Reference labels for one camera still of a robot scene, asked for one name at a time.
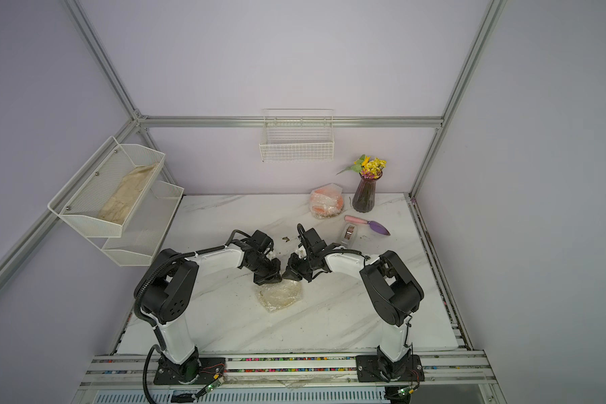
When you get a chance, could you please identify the clear bubble wrap sheet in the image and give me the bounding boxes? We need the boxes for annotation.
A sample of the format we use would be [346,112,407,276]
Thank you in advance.
[309,182,346,221]
[255,278,304,313]

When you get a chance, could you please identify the aluminium front rail frame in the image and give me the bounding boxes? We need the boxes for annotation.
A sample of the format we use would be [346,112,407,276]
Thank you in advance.
[79,350,498,391]

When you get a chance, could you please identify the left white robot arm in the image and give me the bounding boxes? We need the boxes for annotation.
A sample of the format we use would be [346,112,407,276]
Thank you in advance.
[133,230,282,384]

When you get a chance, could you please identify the orange dinner plate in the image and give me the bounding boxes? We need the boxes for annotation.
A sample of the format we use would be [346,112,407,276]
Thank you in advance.
[310,186,345,218]

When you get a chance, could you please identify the upper white mesh shelf bin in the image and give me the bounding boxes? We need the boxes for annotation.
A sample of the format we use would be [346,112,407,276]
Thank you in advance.
[47,137,165,238]

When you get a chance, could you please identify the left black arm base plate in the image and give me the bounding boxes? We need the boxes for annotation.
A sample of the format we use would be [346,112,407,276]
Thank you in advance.
[153,357,227,385]

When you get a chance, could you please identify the white mesh shelf bin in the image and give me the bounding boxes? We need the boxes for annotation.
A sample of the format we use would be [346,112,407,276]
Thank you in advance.
[101,180,183,267]
[47,137,165,238]

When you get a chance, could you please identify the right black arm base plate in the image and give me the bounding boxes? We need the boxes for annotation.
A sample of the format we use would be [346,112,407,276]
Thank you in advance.
[355,352,425,383]

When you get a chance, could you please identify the white wire wall basket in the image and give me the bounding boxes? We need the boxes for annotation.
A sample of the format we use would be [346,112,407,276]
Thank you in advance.
[259,109,335,163]

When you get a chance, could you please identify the yellow artificial flowers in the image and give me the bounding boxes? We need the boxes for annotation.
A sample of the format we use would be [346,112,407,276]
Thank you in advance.
[338,155,387,179]

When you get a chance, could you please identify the beige cloth in bin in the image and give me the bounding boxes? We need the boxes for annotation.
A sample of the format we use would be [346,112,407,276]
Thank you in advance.
[98,163,158,225]

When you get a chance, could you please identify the lower white mesh shelf bin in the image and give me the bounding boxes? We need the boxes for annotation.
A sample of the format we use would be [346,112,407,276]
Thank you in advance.
[101,180,183,267]

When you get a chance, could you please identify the purple glass vase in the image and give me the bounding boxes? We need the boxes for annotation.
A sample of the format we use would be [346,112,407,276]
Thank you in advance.
[352,173,382,213]

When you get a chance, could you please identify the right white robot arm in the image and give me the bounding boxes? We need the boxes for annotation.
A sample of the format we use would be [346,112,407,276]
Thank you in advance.
[282,224,424,382]

